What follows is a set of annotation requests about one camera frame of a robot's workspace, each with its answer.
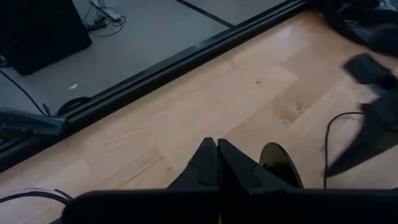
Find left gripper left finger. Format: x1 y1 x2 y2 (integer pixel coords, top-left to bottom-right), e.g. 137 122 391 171
167 138 219 190

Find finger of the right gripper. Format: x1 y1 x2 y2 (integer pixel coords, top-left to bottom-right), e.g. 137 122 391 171
325 114 398 179

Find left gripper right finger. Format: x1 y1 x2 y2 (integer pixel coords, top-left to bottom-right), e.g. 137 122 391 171
217 139 294 190

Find thin black cord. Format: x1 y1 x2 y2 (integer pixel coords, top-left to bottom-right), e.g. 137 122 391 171
322 111 365 190

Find black plastic spool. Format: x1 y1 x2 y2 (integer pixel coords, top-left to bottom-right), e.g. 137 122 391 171
259 142 305 189

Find black pouch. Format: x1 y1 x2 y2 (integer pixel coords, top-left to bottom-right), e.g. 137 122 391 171
318 0 398 58

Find white power strip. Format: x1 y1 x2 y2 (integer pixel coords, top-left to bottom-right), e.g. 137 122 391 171
93 0 123 21

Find black floor box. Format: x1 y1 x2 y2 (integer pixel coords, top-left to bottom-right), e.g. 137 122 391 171
0 0 93 77

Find dark aluminium table frame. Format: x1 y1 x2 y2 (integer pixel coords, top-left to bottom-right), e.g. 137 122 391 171
0 0 312 174

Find coiled black floor cable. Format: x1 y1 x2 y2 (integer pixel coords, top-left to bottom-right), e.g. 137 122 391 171
57 96 93 118

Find left camera black cable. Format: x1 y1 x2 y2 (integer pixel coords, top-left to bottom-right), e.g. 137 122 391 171
0 187 75 207

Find tangled black floor cables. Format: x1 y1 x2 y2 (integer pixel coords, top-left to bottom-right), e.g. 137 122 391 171
0 0 127 118

